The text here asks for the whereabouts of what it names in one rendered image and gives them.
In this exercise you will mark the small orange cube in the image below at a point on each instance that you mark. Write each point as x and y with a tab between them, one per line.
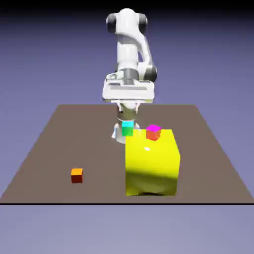
77	175

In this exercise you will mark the small magenta cube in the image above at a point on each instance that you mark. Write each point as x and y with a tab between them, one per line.
153	133

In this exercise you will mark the large yellow box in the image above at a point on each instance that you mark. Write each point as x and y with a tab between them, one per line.
150	162

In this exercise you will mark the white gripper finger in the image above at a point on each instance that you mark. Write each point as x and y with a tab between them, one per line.
137	108
120	107

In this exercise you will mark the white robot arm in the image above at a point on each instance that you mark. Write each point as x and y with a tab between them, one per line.
129	39

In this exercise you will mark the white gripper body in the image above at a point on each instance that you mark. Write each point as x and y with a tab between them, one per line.
129	93

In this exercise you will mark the small cyan cube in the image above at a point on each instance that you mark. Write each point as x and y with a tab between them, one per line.
127	130

